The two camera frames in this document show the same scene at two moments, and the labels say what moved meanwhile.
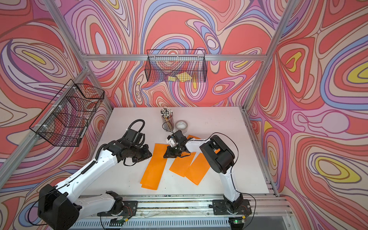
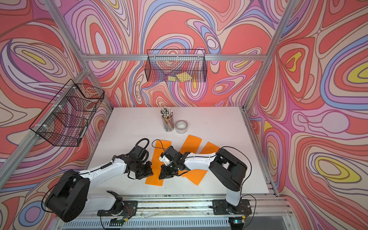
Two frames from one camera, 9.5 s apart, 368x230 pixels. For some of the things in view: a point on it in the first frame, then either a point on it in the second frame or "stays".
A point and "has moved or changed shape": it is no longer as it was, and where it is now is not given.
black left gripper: [147, 154] → [148, 173]
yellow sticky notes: [182, 76] stays
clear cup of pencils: [166, 114] stays
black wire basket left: [64, 120] stays
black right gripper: [170, 153] → [165, 174]
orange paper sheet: [151, 178] has moved or changed shape
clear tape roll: [182, 125] stays
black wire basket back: [176, 65] stays
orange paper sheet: [198, 169] stays
